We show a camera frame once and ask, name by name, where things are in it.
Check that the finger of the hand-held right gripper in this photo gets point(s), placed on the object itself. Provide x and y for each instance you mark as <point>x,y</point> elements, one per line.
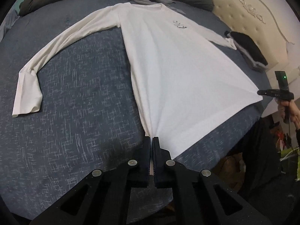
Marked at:
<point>263,92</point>

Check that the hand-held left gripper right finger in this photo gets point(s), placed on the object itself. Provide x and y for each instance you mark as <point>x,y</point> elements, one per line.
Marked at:
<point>156,159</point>

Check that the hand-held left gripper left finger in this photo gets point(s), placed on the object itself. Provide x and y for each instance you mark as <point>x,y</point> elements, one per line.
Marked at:
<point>146,154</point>

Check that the white long-sleeve shirt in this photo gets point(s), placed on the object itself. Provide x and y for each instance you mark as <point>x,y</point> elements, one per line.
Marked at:
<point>175,75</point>

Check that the person's right forearm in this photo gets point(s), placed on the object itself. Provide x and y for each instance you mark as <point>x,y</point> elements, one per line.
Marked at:
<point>298,136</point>

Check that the person's right hand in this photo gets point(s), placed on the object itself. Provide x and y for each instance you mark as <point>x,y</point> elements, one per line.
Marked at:
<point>294,109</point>

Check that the folded black and grey garment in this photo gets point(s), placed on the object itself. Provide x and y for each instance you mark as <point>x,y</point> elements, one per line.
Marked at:
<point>248,44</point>

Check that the person's dark clothing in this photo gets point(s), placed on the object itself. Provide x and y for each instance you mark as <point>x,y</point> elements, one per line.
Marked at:
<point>262,157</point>

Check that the brown cardboard box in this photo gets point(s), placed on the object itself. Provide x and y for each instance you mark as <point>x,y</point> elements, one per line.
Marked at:
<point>225,166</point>

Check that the cream tufted headboard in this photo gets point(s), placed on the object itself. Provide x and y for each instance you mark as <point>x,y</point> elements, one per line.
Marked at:
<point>234,7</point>

